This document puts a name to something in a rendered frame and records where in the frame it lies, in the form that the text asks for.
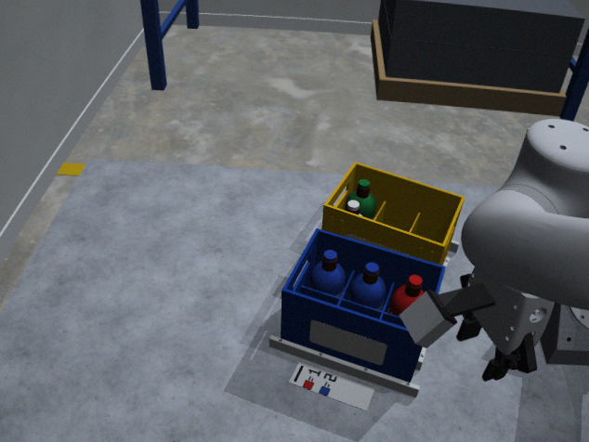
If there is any green bottle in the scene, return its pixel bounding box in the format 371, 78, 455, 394
345, 179, 376, 220

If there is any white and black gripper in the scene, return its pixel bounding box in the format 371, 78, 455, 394
456, 267, 554, 382

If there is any red bottle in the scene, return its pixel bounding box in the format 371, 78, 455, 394
388, 275, 424, 317

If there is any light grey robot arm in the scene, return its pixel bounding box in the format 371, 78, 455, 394
399, 119, 589, 348

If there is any white paper pick list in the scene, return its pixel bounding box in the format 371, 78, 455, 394
289, 362, 374, 411

